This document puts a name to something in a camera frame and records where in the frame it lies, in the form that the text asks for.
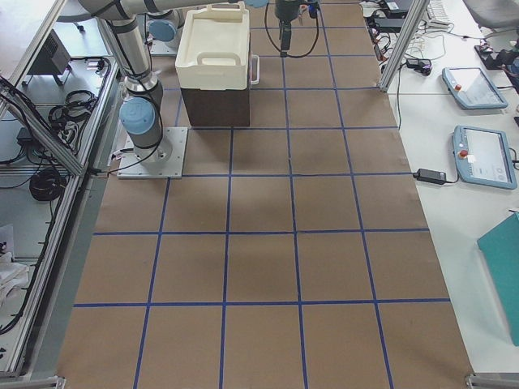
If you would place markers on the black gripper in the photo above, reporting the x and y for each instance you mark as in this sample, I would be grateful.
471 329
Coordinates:
286 10

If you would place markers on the wooden drawer with white handle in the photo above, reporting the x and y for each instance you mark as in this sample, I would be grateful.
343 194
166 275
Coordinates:
255 69

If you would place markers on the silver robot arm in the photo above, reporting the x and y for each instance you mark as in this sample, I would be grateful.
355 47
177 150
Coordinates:
140 115
165 26

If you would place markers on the dark wooden drawer cabinet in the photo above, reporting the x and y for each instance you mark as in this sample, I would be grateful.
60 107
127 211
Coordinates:
228 108

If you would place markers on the white plastic storage bin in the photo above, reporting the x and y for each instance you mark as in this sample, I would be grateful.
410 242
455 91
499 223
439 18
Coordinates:
214 49

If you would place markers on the upper teach pendant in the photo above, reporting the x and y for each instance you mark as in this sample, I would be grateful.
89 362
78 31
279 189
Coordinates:
472 88

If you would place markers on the teach pendant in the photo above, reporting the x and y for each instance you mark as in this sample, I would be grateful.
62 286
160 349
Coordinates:
482 157
472 88

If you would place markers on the black power adapter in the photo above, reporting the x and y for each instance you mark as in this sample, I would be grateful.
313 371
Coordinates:
430 176

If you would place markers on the brown paper mat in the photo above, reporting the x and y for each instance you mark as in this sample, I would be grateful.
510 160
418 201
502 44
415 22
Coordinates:
293 253

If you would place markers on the black equipment box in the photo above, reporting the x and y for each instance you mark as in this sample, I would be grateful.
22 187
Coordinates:
52 59

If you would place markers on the lower teach pendant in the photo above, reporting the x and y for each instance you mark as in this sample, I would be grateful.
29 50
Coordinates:
482 157

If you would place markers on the aluminium frame post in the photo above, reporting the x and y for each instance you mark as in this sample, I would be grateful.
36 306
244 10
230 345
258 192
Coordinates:
409 28

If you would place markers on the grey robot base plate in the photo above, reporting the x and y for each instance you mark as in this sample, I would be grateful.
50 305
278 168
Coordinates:
166 161

